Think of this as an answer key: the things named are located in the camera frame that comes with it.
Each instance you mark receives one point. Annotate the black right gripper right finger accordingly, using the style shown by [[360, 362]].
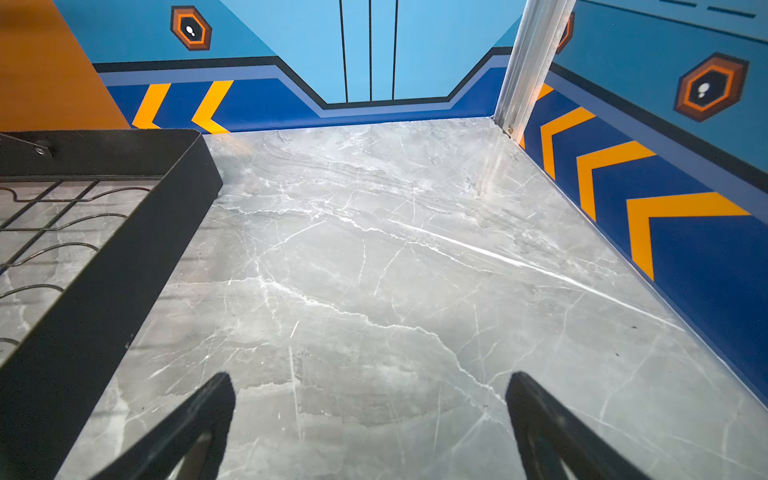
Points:
[[553, 443]]

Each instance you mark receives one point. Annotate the aluminium corner post right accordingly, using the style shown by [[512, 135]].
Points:
[[541, 27]]

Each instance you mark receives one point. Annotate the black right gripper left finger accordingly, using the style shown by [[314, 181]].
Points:
[[189, 443]]

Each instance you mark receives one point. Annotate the black wire dish rack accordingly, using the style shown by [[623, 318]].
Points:
[[55, 376]]

